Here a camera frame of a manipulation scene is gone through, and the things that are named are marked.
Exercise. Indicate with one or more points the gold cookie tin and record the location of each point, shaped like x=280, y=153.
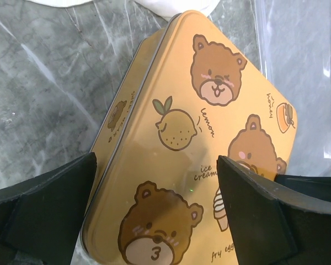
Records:
x=115, y=118

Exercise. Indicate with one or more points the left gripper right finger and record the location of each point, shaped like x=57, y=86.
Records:
x=282, y=221

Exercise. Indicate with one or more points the clear plastic tray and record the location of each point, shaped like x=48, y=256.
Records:
x=294, y=39

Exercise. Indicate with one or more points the white crumpled shirt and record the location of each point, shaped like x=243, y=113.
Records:
x=163, y=8

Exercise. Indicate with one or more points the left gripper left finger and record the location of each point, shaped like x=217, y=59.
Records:
x=42, y=216

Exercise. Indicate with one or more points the silver tin lid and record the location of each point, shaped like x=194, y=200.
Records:
x=159, y=201

